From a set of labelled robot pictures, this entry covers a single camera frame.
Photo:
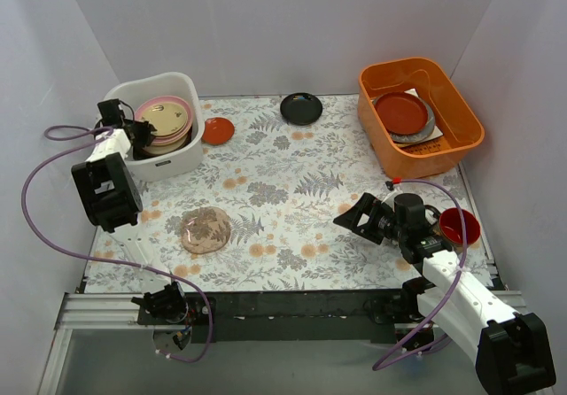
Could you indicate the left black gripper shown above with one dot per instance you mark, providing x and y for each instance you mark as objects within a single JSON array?
[{"x": 138, "y": 132}]

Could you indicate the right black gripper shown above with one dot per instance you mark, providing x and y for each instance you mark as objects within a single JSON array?
[{"x": 372, "y": 220}]

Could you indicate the large yellow round plate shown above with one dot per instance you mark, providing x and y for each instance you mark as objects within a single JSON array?
[{"x": 162, "y": 149}]

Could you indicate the cream plate with flowers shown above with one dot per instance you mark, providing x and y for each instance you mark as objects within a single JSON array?
[{"x": 167, "y": 118}]

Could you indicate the pink round plate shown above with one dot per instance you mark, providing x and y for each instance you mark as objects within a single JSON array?
[{"x": 180, "y": 134}]

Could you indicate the black round plate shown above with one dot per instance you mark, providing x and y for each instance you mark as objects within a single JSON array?
[{"x": 301, "y": 109}]

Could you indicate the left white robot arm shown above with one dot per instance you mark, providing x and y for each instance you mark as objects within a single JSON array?
[{"x": 113, "y": 203}]

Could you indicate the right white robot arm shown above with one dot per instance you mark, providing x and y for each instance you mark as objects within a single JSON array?
[{"x": 509, "y": 350}]

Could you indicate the white plastic bin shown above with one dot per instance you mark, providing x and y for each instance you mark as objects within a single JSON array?
[{"x": 184, "y": 160}]

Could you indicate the grey plate in orange bin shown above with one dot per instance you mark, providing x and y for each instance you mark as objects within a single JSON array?
[{"x": 406, "y": 117}]

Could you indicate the red plate in orange bin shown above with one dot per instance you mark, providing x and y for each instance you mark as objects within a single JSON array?
[{"x": 402, "y": 113}]

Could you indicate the square board in orange bin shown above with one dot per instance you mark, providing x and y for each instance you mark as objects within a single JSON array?
[{"x": 427, "y": 144}]

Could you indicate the orange plastic bin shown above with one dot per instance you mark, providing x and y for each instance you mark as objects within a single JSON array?
[{"x": 462, "y": 131}]

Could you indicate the small red plate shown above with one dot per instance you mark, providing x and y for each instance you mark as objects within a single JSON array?
[{"x": 218, "y": 131}]

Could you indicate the red and black mug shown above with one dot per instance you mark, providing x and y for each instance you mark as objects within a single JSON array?
[{"x": 453, "y": 226}]

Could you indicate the floral table mat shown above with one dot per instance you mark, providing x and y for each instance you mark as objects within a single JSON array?
[{"x": 282, "y": 188}]

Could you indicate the brown glass bowl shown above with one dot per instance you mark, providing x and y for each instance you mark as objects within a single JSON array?
[{"x": 205, "y": 230}]

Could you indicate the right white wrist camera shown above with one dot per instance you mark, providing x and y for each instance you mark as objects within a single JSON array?
[{"x": 394, "y": 190}]

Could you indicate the black metal base rail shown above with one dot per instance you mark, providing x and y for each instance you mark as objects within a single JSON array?
[{"x": 375, "y": 315}]

